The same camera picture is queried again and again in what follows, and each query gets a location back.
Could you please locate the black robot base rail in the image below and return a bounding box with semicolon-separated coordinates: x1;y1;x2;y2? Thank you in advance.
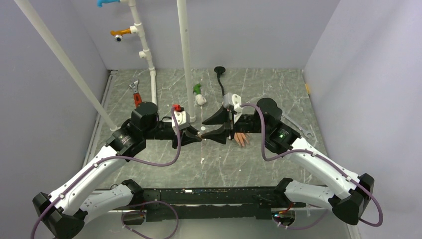
122;186;305;222

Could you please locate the blue tap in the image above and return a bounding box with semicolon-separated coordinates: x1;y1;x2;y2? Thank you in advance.
97;0;121;7

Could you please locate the glitter nail polish bottle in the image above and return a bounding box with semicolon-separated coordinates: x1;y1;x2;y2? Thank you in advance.
198;126;207;139

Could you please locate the silver open-end wrench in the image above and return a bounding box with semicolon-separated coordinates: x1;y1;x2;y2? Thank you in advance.
282;113;314;138

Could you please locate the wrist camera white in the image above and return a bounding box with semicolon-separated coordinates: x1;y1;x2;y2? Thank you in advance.
172;104;191;131
222;93;243;124

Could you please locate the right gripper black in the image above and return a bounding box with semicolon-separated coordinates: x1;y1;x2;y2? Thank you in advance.
202;103;269;144

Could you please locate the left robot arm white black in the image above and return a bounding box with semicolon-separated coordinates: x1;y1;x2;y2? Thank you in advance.
30;102;201;239

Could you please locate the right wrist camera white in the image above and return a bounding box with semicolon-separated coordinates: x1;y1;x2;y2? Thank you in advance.
222;93;243;124

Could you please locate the red handled adjustable wrench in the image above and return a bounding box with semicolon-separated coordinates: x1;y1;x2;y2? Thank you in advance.
129;78;142;108

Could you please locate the white diagonal pole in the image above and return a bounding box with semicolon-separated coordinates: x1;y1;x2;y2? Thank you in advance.
15;0;118;131

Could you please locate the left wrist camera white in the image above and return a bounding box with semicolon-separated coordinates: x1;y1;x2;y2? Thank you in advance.
172;104;191;131

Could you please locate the black flexible hand stand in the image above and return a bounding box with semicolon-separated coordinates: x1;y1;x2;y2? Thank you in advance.
214;66;226;97

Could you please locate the purple cable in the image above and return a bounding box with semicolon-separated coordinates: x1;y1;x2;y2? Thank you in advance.
30;105;182;239
240;103;384;228

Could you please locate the orange tap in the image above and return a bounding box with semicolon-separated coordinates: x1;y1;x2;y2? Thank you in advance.
110;28;132;42

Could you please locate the white PVC pipe frame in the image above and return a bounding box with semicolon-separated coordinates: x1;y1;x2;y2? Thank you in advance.
120;0;197;122

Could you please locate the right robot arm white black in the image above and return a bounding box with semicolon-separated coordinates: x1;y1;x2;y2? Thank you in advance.
203;95;375;225

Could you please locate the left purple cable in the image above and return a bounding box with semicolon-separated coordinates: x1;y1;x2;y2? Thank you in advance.
30;105;182;239

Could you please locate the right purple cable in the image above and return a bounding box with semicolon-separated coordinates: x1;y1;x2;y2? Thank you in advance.
240;103;384;228

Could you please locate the mannequin practice hand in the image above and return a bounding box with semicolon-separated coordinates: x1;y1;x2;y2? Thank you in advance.
234;132;250;147

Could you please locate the green valve white fitting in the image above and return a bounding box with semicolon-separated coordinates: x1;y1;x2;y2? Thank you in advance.
193;83;207;106

